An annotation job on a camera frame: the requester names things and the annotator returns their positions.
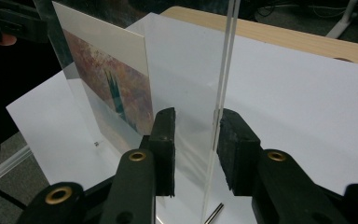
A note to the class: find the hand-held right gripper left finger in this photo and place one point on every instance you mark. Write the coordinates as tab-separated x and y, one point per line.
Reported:
136	186

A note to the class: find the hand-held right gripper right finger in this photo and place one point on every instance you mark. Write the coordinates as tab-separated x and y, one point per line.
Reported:
276	186

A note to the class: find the colourful photo with white border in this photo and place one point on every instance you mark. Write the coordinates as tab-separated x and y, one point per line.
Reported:
105	68

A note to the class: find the clear acrylic photo frame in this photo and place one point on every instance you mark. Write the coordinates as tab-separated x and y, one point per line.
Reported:
186	77

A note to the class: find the white table cover sheet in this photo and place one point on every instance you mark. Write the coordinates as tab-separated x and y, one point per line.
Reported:
298	102

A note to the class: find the white desk leg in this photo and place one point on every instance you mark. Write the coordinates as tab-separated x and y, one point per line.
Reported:
343	18

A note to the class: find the small metal frame screw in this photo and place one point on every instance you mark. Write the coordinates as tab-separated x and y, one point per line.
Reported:
96	143

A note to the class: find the metal frame pin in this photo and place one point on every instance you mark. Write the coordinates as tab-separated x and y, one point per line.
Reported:
214	213

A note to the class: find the aluminium rail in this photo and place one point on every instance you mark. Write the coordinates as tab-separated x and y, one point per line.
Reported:
6	165

